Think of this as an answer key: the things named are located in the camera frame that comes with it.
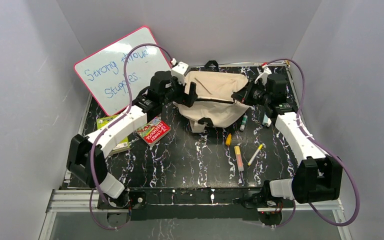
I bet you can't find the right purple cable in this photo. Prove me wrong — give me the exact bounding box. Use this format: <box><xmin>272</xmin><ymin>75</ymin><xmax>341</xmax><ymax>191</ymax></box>
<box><xmin>260</xmin><ymin>58</ymin><xmax>361</xmax><ymax>229</ymax></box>

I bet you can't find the black base frame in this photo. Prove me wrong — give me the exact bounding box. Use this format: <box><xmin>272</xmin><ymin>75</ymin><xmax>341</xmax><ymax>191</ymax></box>
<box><xmin>97</xmin><ymin>186</ymin><xmax>295</xmax><ymax>226</ymax></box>

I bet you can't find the orange highlighter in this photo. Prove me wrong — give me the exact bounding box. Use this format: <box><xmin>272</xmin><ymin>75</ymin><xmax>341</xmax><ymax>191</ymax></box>
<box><xmin>225</xmin><ymin>133</ymin><xmax>232</xmax><ymax>146</ymax></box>

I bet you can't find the aluminium rail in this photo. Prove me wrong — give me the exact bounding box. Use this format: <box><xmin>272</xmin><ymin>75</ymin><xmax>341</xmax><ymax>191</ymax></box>
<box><xmin>46</xmin><ymin>189</ymin><xmax>99</xmax><ymax>213</ymax></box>

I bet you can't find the purple cable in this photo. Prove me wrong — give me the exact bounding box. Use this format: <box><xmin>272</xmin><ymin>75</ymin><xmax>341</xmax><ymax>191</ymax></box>
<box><xmin>89</xmin><ymin>43</ymin><xmax>177</xmax><ymax>231</ymax></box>
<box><xmin>260</xmin><ymin>58</ymin><xmax>361</xmax><ymax>229</ymax></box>

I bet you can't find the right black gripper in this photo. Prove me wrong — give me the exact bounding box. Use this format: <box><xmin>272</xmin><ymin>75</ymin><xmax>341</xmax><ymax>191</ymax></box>
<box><xmin>231</xmin><ymin>78</ymin><xmax>271</xmax><ymax>107</ymax></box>

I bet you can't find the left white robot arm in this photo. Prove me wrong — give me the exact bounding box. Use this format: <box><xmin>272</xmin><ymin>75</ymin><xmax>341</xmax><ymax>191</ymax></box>
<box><xmin>66</xmin><ymin>62</ymin><xmax>198</xmax><ymax>208</ymax></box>

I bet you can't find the beige backpack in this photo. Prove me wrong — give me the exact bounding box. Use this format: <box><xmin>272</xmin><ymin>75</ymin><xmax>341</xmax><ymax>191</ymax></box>
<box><xmin>172</xmin><ymin>68</ymin><xmax>249</xmax><ymax>133</ymax></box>

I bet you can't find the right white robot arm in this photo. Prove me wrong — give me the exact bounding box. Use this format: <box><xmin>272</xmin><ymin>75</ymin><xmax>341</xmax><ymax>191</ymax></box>
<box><xmin>231</xmin><ymin>71</ymin><xmax>343</xmax><ymax>207</ymax></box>

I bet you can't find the green white glue stick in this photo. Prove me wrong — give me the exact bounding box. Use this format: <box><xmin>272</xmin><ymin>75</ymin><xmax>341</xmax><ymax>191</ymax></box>
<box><xmin>239</xmin><ymin>114</ymin><xmax>248</xmax><ymax>132</ymax></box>

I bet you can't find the light blue eraser box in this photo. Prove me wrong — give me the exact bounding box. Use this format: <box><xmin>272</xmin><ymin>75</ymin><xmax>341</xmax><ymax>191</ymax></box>
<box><xmin>262</xmin><ymin>114</ymin><xmax>272</xmax><ymax>128</ymax></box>

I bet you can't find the red treehouse book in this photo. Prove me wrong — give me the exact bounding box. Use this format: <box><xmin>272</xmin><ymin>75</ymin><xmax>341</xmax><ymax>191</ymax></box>
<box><xmin>135</xmin><ymin>116</ymin><xmax>171</xmax><ymax>147</ymax></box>

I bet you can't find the pink framed whiteboard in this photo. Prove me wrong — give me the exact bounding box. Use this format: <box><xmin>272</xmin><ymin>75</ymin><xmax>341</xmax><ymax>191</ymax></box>
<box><xmin>73</xmin><ymin>26</ymin><xmax>172</xmax><ymax>116</ymax></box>

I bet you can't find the yellow pink highlighter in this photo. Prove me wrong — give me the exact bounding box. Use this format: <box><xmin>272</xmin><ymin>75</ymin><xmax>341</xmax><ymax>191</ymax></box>
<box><xmin>234</xmin><ymin>145</ymin><xmax>244</xmax><ymax>172</ymax></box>

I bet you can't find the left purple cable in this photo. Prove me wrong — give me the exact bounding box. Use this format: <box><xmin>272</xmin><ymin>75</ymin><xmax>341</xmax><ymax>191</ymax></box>
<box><xmin>89</xmin><ymin>43</ymin><xmax>177</xmax><ymax>231</ymax></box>

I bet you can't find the yellow white pen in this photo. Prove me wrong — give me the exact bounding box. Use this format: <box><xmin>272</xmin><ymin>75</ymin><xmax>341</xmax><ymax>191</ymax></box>
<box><xmin>247</xmin><ymin>144</ymin><xmax>264</xmax><ymax>166</ymax></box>

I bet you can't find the green book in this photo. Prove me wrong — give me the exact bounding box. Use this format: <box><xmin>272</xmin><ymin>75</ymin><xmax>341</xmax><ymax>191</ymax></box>
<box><xmin>96</xmin><ymin>114</ymin><xmax>132</xmax><ymax>157</ymax></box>

